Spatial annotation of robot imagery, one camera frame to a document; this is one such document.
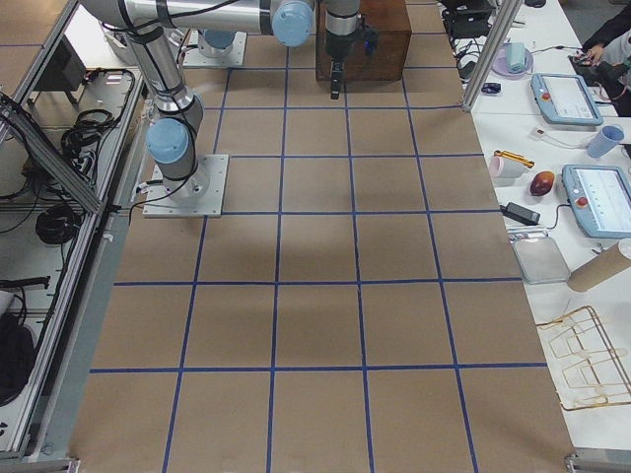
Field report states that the teach pendant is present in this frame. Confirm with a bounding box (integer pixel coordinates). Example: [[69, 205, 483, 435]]
[[561, 165, 630, 239], [530, 73, 603, 126]]

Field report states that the cardboard tube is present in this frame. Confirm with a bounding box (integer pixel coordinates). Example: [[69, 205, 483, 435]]
[[568, 238, 630, 292]]

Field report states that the red mango fruit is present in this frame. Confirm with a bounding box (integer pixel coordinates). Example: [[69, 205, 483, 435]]
[[529, 170, 555, 197]]

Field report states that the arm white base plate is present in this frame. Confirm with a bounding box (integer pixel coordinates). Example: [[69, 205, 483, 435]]
[[182, 30, 247, 69], [142, 155, 229, 218]]

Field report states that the gold wire rack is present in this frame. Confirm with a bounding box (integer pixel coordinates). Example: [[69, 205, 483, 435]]
[[536, 305, 630, 412]]

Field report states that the light blue cup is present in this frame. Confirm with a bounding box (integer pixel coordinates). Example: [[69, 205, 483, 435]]
[[587, 125, 625, 159]]

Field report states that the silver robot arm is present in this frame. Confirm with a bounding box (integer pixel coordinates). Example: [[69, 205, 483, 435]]
[[82, 1, 316, 215]]

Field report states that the person hand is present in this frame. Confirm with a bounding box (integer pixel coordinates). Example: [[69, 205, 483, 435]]
[[585, 43, 604, 64]]

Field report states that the metal tray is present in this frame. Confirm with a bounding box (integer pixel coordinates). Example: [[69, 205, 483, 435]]
[[507, 226, 570, 285]]

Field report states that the teach pendant upper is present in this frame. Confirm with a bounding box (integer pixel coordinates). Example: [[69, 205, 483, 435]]
[[530, 73, 603, 126]]

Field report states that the teach pendant lower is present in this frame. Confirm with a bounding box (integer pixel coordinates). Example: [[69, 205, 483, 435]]
[[561, 165, 630, 239]]

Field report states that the black power adapter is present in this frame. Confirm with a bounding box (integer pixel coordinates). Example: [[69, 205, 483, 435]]
[[500, 202, 540, 226]]

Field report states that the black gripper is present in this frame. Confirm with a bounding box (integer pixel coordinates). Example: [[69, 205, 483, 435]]
[[325, 29, 380, 101]]

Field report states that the black cable bundle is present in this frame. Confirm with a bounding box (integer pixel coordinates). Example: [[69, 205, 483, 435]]
[[60, 109, 123, 173]]

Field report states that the gold metal cylinder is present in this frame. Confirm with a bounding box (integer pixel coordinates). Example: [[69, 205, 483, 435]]
[[494, 150, 535, 169]]

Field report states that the pink cup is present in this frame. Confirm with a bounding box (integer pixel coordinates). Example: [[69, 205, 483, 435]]
[[488, 156, 527, 179]]

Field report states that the aluminium frame post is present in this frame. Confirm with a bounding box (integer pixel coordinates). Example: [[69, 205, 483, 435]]
[[461, 0, 523, 112]]

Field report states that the dark wooden drawer cabinet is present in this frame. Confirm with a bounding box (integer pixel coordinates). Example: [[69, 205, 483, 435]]
[[344, 0, 411, 82]]

